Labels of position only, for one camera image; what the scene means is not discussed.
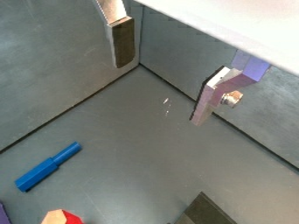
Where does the red peg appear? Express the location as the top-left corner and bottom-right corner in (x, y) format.
(40, 208), (85, 224)

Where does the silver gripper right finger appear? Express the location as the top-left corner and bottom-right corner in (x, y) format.
(190, 50), (270, 126)

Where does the purple base block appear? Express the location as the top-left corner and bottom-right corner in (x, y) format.
(0, 203), (11, 224)

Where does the black angle fixture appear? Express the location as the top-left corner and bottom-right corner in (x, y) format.
(173, 192), (237, 224)

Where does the blue peg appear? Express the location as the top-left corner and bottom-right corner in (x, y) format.
(14, 142), (81, 192)

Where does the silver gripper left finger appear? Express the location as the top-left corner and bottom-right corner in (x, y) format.
(92, 0), (136, 68)

